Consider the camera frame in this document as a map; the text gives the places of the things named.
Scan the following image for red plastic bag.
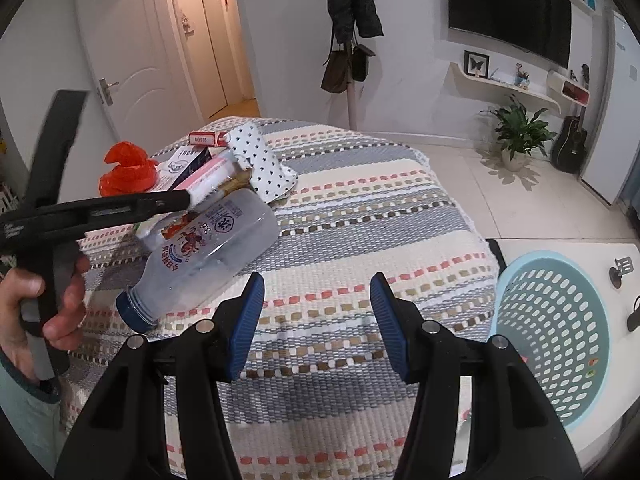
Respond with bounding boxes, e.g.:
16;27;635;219
99;142;160;197

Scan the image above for black guitar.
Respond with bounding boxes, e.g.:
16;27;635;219
551;64;592;174

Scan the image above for white door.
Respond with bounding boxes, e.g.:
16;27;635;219
75;0;211;136

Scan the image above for dark phone stand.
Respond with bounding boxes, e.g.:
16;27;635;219
607;257;632;290

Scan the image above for black bag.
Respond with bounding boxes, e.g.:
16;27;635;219
351;44;375;82

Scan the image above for brown bag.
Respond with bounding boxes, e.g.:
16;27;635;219
320;40;353;93

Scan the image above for red white cubby shelf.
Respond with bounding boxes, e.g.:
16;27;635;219
547;71;590;107

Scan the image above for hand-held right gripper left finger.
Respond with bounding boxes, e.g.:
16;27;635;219
54;272;266;480

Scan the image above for white curved wall shelf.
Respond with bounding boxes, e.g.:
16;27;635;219
450;62;561;111

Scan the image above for polka dot paper cup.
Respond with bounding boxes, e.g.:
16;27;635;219
226;124;298;204

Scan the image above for person's left forearm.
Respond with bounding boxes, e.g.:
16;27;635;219
0;347;63;478

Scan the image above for blue white carton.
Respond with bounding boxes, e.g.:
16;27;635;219
159;146;213;191

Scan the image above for green potted plant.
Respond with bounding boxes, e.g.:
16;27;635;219
480;94;557;171

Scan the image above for clear plastic bottle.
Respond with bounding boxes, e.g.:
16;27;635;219
116;187;281;333

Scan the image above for person's left hand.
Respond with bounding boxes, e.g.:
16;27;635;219
0;255;92;377

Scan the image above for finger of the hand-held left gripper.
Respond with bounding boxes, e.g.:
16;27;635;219
89;188;196;232

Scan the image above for black television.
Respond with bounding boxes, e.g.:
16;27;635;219
445;0;572;70

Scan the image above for pink box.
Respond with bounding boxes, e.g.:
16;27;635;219
172;152;236;211

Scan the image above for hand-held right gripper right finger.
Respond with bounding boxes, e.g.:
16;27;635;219
369;272;583;480

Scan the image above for framed butterfly picture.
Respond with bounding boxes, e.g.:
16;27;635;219
463;50;492;80

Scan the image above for black coat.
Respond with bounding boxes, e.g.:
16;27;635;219
326;0;385;43

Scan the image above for pink coat rack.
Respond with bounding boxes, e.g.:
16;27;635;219
344;37;364;132

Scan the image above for small red box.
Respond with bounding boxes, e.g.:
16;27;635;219
188;130;230;147

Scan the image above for light blue plastic basket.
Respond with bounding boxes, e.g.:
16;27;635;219
489;251;612;431

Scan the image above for striped woven blanket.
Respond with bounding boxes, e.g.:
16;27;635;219
60;116;501;480

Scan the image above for hallway door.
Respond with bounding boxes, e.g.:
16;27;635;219
172;0;231;118

